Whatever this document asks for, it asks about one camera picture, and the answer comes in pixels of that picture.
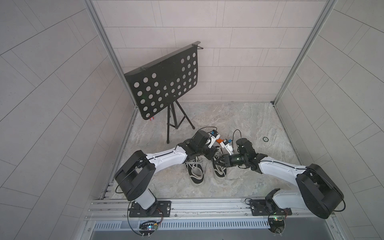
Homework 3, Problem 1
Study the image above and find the black canvas sneaker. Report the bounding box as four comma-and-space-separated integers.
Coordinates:
212, 146, 227, 181
185, 157, 205, 187

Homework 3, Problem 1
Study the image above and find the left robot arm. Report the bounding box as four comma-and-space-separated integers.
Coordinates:
115, 130, 220, 210

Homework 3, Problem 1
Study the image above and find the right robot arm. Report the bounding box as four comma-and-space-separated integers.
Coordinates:
213, 138, 345, 219

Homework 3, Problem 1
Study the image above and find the black perforated music stand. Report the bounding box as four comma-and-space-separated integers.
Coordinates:
124, 41, 203, 143

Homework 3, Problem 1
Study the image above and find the right green circuit board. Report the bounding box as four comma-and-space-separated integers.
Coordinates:
268, 217, 285, 234

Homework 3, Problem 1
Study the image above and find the green circuit board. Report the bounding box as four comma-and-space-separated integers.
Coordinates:
268, 217, 285, 234
139, 221, 161, 232

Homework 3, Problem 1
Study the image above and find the left green circuit board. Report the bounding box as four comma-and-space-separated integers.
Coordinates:
139, 221, 161, 232

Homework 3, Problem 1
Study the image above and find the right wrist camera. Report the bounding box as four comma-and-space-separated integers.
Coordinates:
220, 139, 234, 156

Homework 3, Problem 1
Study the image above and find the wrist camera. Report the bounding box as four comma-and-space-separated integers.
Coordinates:
208, 130, 220, 148
220, 139, 234, 156

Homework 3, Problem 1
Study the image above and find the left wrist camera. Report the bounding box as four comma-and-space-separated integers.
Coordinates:
208, 130, 220, 148

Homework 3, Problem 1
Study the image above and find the aluminium rail frame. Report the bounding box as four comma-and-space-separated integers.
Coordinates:
83, 196, 337, 223

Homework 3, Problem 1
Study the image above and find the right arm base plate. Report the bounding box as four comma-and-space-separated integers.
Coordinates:
245, 198, 292, 217

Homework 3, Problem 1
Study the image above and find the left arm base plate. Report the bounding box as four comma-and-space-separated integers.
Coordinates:
128, 201, 172, 218

